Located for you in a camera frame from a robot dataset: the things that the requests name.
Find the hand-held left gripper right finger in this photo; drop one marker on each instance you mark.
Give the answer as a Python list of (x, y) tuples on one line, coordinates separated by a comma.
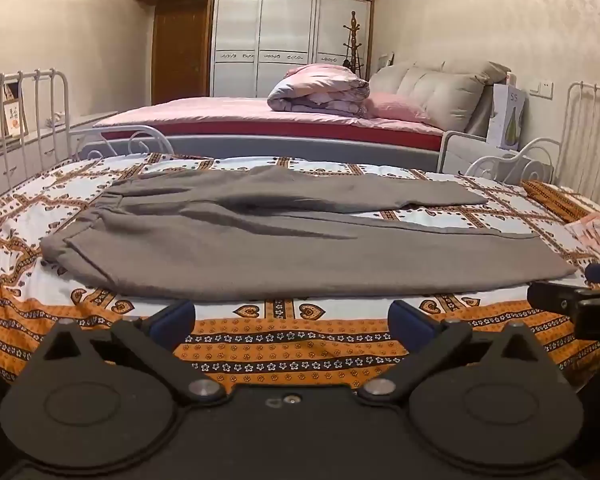
[(409, 324)]

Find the wooden picture frame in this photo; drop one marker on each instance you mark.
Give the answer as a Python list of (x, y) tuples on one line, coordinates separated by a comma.
[(14, 112)]

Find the grey pants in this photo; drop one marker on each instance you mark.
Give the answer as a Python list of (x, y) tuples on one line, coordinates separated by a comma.
[(280, 260)]

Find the folded pink quilt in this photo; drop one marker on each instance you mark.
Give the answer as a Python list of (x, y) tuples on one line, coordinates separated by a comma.
[(320, 90)]

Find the brown wooden door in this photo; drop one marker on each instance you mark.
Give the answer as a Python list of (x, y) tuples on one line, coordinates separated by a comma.
[(180, 50)]

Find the low white cabinet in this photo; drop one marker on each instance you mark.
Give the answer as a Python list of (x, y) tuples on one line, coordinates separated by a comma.
[(95, 118)]

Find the large bed with pink sheet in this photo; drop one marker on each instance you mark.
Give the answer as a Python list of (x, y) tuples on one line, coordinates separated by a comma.
[(205, 110)]

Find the white metal bed frame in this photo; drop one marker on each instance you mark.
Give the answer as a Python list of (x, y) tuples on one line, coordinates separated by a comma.
[(68, 110)]

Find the wooden coat rack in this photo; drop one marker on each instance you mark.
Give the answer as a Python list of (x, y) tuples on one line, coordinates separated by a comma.
[(353, 45)]

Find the white wall socket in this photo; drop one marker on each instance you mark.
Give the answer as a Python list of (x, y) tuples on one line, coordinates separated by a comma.
[(541, 88)]

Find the grey bedside table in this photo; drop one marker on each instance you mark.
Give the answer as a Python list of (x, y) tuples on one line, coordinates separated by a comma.
[(470, 152)]

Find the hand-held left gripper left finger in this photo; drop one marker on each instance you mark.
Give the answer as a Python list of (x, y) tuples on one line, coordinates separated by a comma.
[(174, 322)]

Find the pink pillow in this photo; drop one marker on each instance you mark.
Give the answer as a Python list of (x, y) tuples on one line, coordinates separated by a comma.
[(395, 107)]

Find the heart patterned bedsheet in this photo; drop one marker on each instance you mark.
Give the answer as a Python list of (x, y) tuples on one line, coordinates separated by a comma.
[(300, 327)]

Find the orange patterned pillow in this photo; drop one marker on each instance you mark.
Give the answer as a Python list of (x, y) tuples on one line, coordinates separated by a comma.
[(560, 200)]

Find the white box with pear print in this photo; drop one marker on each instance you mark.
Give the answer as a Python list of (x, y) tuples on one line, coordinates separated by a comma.
[(505, 115)]

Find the beige padded headboard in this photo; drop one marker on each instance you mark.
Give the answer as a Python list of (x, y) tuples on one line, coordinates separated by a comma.
[(445, 90)]

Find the white wardrobe with wooden top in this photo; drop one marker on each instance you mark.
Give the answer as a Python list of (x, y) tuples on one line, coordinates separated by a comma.
[(285, 35)]

